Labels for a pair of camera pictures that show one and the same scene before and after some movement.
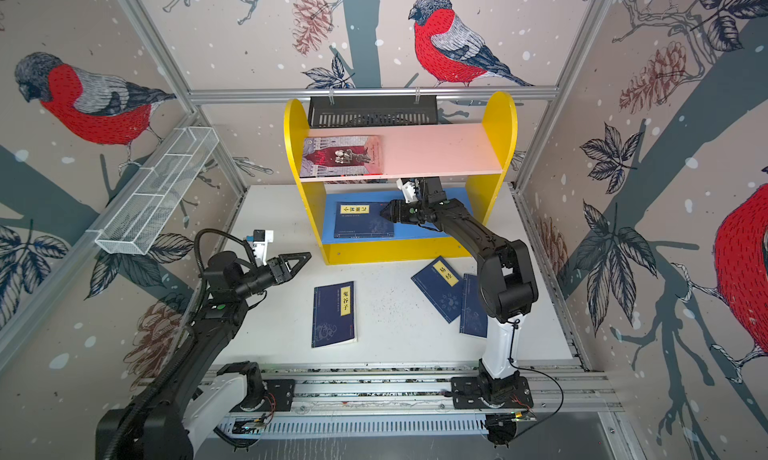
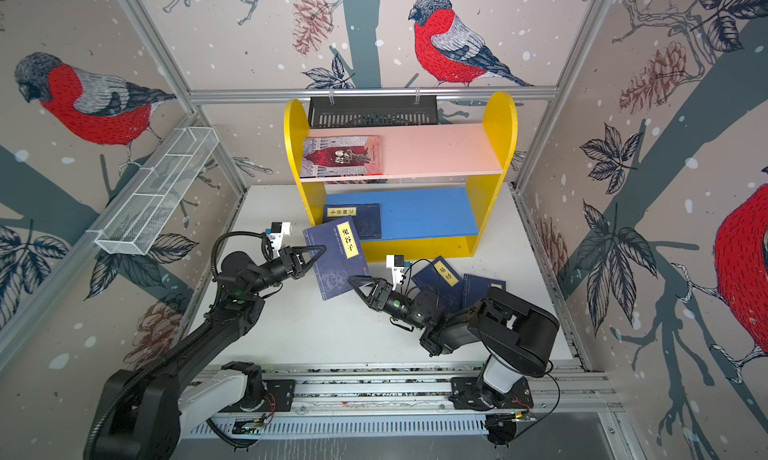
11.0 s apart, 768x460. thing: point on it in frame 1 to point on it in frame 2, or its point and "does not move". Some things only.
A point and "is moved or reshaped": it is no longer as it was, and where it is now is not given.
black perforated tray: (374, 110) does not move
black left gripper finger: (288, 272) to (312, 261)
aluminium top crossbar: (374, 91) does not move
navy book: (334, 314) to (343, 258)
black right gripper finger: (392, 205) to (361, 280)
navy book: (442, 286) does not move
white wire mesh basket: (141, 216) does not move
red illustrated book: (342, 156) does not move
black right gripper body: (413, 213) to (399, 305)
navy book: (361, 219) is moved or reshaped
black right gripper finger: (386, 213) to (359, 281)
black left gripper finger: (302, 257) to (322, 249)
